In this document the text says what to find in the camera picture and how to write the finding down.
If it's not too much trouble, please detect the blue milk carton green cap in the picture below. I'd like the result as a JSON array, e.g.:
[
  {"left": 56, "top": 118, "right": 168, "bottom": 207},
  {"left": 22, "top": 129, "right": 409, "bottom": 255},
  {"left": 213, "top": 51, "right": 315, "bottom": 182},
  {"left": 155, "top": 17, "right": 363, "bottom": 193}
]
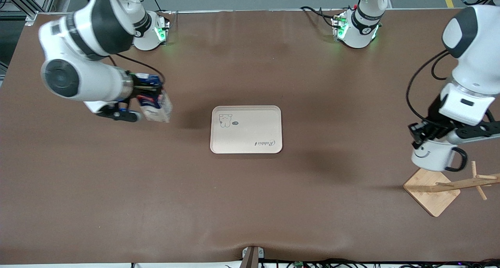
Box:
[{"left": 135, "top": 73, "right": 173, "bottom": 123}]

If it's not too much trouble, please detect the white smiley mug black handle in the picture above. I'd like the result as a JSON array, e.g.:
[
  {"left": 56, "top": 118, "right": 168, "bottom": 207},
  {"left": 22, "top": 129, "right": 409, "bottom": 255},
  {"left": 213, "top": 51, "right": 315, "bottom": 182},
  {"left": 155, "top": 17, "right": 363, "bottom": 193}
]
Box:
[{"left": 411, "top": 138, "right": 468, "bottom": 172}]

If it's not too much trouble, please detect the cream rectangular tray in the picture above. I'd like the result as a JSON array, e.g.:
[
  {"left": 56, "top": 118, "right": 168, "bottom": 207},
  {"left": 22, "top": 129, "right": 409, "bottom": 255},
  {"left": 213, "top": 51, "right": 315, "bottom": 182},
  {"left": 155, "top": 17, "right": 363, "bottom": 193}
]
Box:
[{"left": 210, "top": 105, "right": 283, "bottom": 154}]

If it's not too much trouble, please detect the wooden mug tree stand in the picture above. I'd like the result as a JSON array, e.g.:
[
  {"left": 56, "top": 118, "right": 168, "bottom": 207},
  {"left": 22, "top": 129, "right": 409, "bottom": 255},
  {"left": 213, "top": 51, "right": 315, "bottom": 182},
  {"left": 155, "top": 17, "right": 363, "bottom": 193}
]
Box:
[{"left": 403, "top": 161, "right": 500, "bottom": 218}]

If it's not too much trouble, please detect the brown table cover mat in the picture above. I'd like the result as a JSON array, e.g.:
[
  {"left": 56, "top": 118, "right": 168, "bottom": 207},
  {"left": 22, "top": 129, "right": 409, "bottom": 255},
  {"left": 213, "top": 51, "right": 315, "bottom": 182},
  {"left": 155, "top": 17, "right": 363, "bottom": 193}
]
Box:
[{"left": 0, "top": 9, "right": 500, "bottom": 265}]

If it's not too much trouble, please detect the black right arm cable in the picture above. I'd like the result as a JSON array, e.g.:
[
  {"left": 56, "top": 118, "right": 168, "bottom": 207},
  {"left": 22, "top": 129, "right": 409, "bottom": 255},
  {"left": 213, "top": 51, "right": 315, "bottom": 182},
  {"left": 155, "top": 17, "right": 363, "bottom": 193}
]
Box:
[{"left": 107, "top": 53, "right": 166, "bottom": 86}]

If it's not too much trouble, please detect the black base power cable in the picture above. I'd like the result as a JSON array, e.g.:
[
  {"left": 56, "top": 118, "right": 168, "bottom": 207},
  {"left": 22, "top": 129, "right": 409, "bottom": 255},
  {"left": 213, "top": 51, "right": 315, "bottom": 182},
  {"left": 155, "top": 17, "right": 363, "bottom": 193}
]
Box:
[
  {"left": 146, "top": 0, "right": 173, "bottom": 14},
  {"left": 300, "top": 6, "right": 337, "bottom": 27}
]

